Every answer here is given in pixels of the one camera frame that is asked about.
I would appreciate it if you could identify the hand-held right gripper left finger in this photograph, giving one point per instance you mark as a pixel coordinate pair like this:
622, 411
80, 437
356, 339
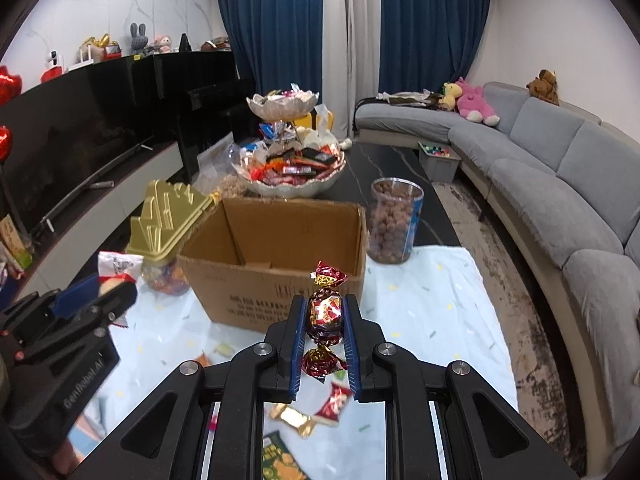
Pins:
295, 355

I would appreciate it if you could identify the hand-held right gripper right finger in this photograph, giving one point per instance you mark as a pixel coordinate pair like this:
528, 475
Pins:
354, 355

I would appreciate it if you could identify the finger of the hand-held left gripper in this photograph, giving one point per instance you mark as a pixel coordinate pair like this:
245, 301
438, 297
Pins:
75, 294
117, 300

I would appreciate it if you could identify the white snack packet red print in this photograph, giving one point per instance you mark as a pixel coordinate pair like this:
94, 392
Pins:
117, 265

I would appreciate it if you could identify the red foil candy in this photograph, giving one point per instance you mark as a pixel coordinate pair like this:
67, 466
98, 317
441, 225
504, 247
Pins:
325, 316

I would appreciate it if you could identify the brown cardboard box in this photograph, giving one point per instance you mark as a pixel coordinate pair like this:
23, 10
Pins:
250, 290

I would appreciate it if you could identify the green snack packet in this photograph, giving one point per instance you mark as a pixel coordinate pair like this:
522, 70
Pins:
282, 462

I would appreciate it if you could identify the large pile of wrapped snacks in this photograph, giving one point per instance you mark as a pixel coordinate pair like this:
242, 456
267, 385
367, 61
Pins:
295, 162

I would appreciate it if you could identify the small pile of wrapped snacks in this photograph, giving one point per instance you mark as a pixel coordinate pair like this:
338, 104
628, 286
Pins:
285, 95

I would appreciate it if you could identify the red white wrapped candy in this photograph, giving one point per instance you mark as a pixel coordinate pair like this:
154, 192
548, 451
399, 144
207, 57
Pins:
334, 401

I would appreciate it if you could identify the gold wrapped candy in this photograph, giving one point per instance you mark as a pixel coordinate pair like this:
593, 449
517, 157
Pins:
295, 417

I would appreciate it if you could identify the small yellow candy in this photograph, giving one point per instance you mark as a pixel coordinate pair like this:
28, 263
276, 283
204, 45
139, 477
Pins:
225, 348

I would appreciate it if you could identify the grey television cabinet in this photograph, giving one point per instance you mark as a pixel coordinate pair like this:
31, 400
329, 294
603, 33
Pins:
100, 210

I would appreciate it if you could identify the clear candy jar gold lid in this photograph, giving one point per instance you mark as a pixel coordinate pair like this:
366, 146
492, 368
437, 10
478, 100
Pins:
160, 220

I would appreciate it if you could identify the light blue patterned cloth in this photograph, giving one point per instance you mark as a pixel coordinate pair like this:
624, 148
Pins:
440, 320

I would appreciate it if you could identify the grey remote control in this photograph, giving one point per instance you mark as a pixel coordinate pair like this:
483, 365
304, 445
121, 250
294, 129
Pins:
100, 184

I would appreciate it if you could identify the clear jar of brown nuts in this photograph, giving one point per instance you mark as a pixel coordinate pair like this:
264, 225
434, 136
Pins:
395, 225

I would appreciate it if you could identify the clear bag of peanuts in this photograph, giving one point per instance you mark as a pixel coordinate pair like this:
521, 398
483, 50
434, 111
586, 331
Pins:
220, 180

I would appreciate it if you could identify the red heart balloon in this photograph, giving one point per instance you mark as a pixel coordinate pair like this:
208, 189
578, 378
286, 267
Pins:
7, 85
4, 142

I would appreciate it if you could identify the white tiered snack stand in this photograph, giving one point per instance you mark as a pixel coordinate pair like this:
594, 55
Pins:
290, 187

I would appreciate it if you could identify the black curved television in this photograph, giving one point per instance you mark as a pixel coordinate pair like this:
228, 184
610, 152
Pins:
75, 125

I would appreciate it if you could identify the grey patterned rug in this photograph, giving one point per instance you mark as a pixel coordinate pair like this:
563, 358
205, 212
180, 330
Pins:
500, 260

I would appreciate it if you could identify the grey toy storage bin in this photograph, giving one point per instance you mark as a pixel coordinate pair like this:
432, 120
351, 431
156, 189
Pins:
440, 165

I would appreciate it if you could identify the red ornament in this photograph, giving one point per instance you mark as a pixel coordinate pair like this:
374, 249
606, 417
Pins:
52, 75

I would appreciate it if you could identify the black upright piano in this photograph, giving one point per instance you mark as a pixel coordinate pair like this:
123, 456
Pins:
200, 90

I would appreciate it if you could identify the white router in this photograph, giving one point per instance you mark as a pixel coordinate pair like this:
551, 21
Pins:
80, 60

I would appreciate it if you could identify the white plastic bag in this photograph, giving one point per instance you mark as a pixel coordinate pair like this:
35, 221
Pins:
324, 117

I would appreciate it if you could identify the gold balloon decoration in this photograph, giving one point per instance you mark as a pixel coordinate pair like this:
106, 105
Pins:
102, 45

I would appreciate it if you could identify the pink plush doll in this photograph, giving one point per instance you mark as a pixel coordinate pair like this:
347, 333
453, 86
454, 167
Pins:
163, 45

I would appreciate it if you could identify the grey plush bunny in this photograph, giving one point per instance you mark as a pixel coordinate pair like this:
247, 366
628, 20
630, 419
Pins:
139, 40

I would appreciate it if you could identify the crumpled blanket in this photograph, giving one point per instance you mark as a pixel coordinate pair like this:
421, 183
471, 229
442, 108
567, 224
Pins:
405, 97

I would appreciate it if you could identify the black metronome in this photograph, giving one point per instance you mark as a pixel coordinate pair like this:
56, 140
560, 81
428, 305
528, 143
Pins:
185, 44

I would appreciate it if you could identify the grey corner sofa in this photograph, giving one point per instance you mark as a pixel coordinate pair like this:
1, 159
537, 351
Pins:
550, 170

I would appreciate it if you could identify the basket of small things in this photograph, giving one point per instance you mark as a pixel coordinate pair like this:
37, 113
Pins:
217, 45

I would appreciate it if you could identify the yellow plush duck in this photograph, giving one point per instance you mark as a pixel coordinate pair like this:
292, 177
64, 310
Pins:
450, 95

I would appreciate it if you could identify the pink plush bear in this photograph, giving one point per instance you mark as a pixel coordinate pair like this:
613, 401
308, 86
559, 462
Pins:
472, 100

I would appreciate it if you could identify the blue curtain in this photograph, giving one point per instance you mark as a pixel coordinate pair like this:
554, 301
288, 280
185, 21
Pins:
270, 25
430, 25

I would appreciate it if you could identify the white sheer curtain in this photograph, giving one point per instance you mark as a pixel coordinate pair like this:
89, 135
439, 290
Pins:
352, 35

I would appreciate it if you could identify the brown plush toy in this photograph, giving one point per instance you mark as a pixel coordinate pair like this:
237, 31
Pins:
544, 85

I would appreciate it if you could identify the white security camera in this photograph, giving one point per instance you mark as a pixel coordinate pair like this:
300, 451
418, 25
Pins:
55, 57

